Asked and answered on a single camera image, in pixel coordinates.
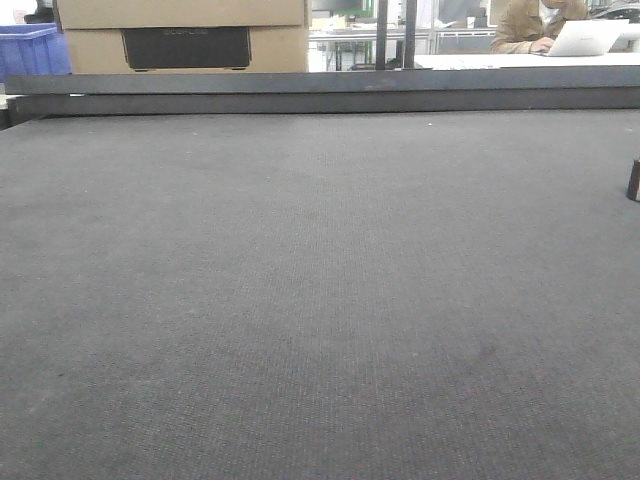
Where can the dark cylindrical capacitor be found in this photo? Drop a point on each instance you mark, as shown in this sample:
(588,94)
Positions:
(633,189)

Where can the dark grey table mat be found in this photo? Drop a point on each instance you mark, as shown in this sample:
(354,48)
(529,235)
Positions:
(414,296)

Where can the black vertical pole left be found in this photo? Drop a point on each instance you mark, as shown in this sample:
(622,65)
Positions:
(381,35)

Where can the black vertical pole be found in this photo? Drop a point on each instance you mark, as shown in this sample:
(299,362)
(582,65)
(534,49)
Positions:
(381,35)
(409,34)

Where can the lower cardboard box black label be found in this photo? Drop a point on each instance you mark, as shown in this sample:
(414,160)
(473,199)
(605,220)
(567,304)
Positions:
(278,49)

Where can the black vertical pole right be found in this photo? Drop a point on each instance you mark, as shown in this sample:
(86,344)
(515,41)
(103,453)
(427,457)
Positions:
(409,34)

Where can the dark grey stacked board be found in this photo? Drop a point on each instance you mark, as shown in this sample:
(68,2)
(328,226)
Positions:
(424,90)

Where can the person in brown jacket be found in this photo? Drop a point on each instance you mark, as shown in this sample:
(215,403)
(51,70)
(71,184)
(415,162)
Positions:
(531,26)

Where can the white laptop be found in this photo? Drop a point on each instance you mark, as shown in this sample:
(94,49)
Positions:
(587,37)

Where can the upper cardboard box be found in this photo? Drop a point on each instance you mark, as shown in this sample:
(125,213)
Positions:
(85,14)

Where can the white background table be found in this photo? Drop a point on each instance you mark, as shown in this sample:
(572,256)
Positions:
(498,61)

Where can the blue plastic crate background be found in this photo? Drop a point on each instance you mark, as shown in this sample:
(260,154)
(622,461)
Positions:
(33,49)

